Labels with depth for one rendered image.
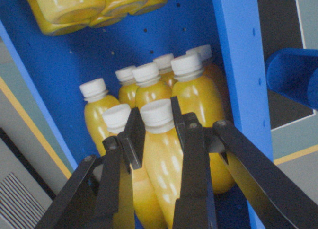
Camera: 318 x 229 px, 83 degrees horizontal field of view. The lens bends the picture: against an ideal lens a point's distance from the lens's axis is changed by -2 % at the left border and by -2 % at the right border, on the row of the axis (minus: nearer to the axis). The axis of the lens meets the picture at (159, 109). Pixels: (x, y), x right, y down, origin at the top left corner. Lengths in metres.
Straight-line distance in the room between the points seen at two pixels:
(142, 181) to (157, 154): 0.08
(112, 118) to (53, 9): 0.13
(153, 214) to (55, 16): 0.28
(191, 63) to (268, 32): 1.16
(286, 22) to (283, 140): 0.95
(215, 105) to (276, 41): 1.18
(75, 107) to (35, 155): 1.64
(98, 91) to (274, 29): 1.22
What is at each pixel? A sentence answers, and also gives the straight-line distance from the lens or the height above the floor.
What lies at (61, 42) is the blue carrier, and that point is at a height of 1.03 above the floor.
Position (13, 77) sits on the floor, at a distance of 1.75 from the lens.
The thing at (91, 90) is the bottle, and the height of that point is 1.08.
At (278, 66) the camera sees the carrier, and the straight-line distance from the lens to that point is 1.42.
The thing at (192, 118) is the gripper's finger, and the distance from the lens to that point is 0.16.
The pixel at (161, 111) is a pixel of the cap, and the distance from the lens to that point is 0.19.
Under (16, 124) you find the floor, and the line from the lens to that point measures 1.89.
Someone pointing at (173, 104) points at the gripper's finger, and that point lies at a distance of 0.18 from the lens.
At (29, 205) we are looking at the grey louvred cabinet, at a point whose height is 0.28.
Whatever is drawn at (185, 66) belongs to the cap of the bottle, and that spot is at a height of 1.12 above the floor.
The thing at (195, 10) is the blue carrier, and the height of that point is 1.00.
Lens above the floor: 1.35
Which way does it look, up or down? 70 degrees down
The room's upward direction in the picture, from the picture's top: 180 degrees clockwise
